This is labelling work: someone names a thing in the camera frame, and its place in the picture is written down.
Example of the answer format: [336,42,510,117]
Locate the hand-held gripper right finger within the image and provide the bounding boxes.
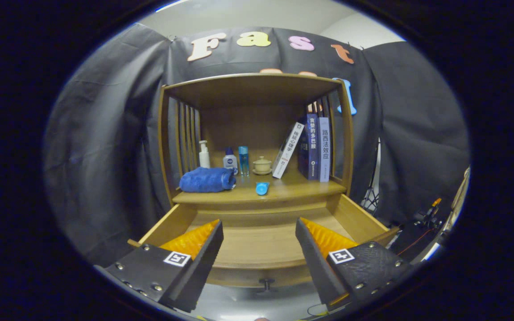
[295,217,412,311]

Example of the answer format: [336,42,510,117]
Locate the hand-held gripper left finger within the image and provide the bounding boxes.
[93,219,224,313]

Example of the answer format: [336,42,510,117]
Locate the wooden drawer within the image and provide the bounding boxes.
[128,194,400,288]

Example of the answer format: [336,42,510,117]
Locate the wooden countertop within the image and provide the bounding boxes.
[172,172,347,206]

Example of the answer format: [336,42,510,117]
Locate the wooden cabinet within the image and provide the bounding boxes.
[158,73,356,214]

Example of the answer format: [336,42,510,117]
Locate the black tripod stand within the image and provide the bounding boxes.
[362,138,382,212]

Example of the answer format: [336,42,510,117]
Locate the blue folded towel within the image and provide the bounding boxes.
[179,167,237,193]

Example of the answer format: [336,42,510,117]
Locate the dark equipment case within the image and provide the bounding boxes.
[391,221,447,261]

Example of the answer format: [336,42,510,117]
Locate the beige lidded teacup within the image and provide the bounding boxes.
[253,156,273,175]

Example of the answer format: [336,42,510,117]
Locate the light purple book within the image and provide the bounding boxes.
[318,117,332,182]

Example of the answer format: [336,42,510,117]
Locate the white pump bottle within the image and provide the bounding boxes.
[198,140,211,169]

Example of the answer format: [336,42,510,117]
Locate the small white blue-capped bottle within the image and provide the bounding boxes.
[223,147,238,174]

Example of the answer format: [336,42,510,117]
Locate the dark blue book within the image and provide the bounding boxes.
[297,113,320,180]

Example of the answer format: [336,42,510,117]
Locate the white book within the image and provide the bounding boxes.
[272,122,305,179]

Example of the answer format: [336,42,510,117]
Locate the clear blue bottle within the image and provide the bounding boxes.
[238,146,250,176]

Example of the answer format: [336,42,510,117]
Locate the black orange-tipped device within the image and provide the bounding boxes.
[413,198,443,228]

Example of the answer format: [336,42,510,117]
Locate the tan wooden panel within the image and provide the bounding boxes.
[451,167,471,223]

